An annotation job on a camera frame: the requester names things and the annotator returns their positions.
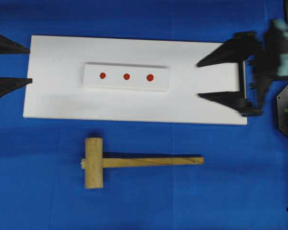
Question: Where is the wooden mallet hammer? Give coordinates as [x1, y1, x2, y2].
[81, 138, 204, 189]

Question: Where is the black teal wrist camera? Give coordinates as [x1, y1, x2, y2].
[272, 19, 288, 78]

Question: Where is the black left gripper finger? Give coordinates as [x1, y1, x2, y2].
[0, 77, 33, 98]
[0, 35, 30, 54]

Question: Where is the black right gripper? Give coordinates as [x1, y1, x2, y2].
[196, 24, 288, 117]

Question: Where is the blue table cloth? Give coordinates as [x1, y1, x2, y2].
[0, 0, 288, 230]

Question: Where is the small white target block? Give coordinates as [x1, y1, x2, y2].
[83, 62, 170, 92]

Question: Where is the large white foam board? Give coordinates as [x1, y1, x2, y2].
[23, 35, 247, 125]

